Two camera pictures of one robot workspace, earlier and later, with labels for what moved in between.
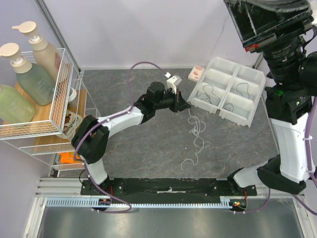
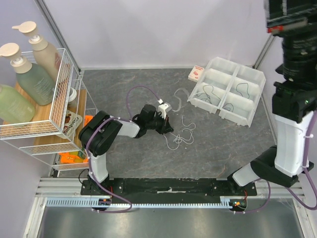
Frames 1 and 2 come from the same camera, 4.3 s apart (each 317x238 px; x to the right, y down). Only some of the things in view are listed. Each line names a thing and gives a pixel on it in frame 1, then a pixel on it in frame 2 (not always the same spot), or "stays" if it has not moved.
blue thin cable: (243, 83) stays
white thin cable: (193, 143) → (179, 142)
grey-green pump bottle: (34, 79) stays
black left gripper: (178, 101) → (162, 130)
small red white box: (196, 73) stays
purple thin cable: (226, 107) stays
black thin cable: (212, 92) → (207, 98)
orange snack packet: (69, 157) stays
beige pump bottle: (44, 55) stays
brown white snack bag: (72, 121) stays
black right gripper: (272, 37) → (280, 22)
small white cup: (73, 94) stays
